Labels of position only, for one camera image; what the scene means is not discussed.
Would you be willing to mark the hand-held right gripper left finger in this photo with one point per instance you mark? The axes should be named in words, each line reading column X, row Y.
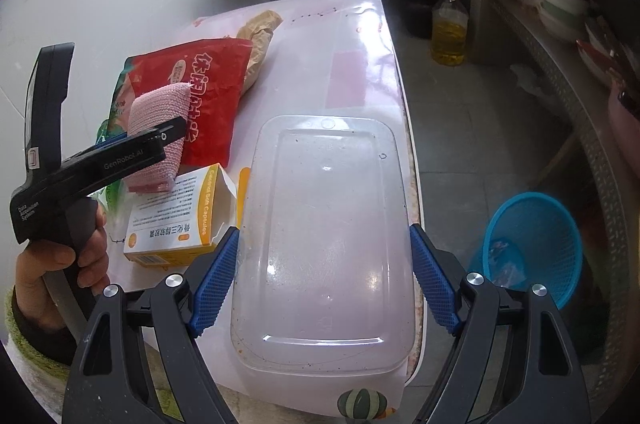
column 217, row 279

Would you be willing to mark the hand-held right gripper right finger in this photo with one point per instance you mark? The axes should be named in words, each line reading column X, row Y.
column 432, row 284

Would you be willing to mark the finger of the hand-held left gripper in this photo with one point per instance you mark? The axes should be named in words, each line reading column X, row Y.
column 170, row 127

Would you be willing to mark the pink textured cloth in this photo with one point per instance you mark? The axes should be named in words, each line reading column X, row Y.
column 160, row 104

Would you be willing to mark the red snack bag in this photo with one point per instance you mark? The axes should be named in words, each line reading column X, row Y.
column 220, row 104

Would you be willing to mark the clear plastic tray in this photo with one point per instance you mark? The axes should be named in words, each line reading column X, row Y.
column 325, row 229

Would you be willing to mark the brown paper bag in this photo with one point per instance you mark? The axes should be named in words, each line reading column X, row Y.
column 260, row 39

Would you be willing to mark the blue mesh wastebasket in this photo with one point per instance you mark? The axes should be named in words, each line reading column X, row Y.
column 550, row 224

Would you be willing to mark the person's left forearm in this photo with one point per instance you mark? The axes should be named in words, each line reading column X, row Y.
column 30, row 344

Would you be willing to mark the person's left hand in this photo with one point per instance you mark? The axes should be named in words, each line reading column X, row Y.
column 45, row 274

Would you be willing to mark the clear plastic wrapper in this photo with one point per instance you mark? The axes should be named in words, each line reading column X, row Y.
column 502, row 261

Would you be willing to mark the orange white medicine box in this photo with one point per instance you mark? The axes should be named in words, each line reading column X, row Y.
column 170, row 214

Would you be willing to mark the pink printed tablecloth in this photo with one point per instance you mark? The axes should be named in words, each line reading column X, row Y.
column 350, row 69

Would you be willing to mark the grey perforated shelf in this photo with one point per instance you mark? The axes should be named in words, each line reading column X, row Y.
column 585, row 144

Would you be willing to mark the white crumpled plastic bag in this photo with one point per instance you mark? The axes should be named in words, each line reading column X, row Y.
column 530, row 79

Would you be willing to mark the cooking oil bottle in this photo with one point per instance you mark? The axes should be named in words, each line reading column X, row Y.
column 450, row 39

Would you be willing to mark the dark ceramic jar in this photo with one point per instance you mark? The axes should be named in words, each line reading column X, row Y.
column 417, row 14

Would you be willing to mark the stack of white bowls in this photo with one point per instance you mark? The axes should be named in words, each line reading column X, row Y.
column 565, row 14

